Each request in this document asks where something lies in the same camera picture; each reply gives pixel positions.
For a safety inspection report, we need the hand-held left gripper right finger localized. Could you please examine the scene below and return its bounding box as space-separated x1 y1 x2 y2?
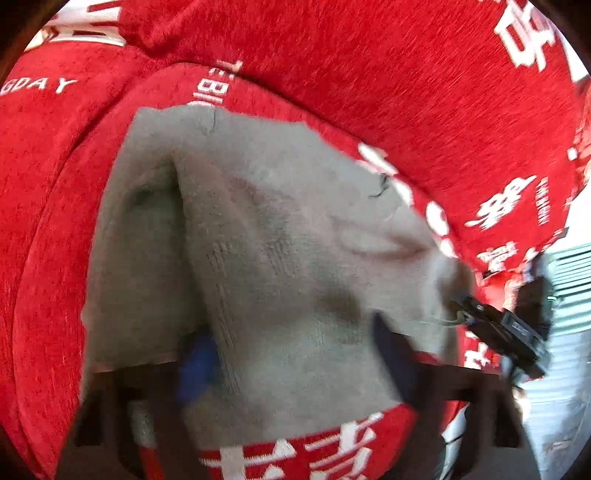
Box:
372 311 541 480

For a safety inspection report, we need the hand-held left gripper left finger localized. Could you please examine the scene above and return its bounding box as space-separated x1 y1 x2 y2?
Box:
55 325 222 480

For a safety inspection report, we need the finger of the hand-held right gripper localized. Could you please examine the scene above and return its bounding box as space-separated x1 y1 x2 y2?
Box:
450 291 491 325

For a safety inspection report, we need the red printed sofa backrest cover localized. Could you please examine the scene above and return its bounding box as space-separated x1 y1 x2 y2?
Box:
0 0 591 462

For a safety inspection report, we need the red printed sofa seat cover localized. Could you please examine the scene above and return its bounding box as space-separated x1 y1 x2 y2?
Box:
14 62 509 480

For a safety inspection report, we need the grey knit sweater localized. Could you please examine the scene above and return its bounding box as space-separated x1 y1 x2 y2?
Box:
81 105 476 437

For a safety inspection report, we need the teal ribbed panel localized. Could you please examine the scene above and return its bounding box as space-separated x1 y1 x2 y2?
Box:
549 244 591 335

